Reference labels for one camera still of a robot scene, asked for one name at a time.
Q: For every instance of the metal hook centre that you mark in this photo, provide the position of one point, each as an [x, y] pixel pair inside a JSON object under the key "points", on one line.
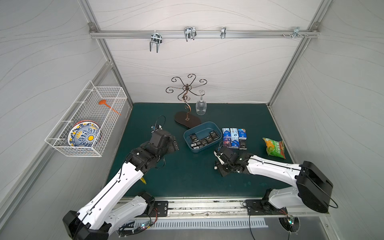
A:
{"points": [[190, 33]]}

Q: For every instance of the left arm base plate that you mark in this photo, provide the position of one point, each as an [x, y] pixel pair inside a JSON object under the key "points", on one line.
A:
{"points": [[157, 208]]}

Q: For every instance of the light blue tissue pack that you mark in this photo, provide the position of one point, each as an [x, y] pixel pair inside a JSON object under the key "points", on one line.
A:
{"points": [[234, 133]]}

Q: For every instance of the dark blue tissue pack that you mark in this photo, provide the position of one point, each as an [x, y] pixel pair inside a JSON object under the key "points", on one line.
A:
{"points": [[227, 142]]}

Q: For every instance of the metal hook right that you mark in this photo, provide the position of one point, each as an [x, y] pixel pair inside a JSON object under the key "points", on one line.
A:
{"points": [[296, 34]]}

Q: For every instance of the aluminium top rail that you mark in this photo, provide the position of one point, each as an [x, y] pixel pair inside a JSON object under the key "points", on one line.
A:
{"points": [[201, 34]]}

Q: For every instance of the blue white tissue pack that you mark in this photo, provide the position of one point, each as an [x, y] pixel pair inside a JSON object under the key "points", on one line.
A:
{"points": [[226, 132]]}

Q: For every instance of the white wire basket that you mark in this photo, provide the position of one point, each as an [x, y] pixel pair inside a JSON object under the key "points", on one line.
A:
{"points": [[86, 108]]}

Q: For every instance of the blue pocket tissue pack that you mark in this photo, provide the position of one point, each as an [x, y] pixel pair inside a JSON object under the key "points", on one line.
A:
{"points": [[242, 134]]}

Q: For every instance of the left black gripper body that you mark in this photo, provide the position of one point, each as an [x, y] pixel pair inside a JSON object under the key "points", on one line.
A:
{"points": [[173, 144]]}

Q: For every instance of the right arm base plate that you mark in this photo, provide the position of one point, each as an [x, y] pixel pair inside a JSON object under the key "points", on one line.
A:
{"points": [[261, 207]]}

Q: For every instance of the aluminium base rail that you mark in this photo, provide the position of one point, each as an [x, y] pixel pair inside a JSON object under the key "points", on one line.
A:
{"points": [[221, 207]]}

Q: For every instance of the orange plastic spoon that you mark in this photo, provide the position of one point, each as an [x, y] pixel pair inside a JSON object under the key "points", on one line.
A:
{"points": [[104, 102]]}

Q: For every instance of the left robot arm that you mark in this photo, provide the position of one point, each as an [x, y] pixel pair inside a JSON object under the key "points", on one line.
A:
{"points": [[99, 218]]}

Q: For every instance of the metal hook left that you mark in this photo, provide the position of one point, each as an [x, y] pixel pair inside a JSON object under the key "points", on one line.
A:
{"points": [[156, 40]]}

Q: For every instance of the white vent strip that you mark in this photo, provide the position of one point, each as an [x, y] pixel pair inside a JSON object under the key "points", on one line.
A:
{"points": [[208, 224]]}

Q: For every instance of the metal hook small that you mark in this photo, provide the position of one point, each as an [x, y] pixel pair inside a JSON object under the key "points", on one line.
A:
{"points": [[223, 32]]}

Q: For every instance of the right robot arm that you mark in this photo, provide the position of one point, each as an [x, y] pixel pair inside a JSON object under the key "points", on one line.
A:
{"points": [[307, 185]]}

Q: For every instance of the metal scroll cup stand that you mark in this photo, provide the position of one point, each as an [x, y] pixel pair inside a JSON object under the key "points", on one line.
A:
{"points": [[186, 118]]}

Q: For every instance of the teal plastic storage box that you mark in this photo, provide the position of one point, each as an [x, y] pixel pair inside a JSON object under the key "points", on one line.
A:
{"points": [[201, 131]]}

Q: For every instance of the blue yellow patterned plate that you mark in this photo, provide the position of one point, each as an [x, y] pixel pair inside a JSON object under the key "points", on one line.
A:
{"points": [[84, 134]]}

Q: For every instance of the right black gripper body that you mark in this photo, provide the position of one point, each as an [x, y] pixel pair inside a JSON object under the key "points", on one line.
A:
{"points": [[223, 162]]}

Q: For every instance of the green snack bag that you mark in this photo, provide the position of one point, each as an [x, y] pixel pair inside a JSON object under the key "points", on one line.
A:
{"points": [[275, 148]]}

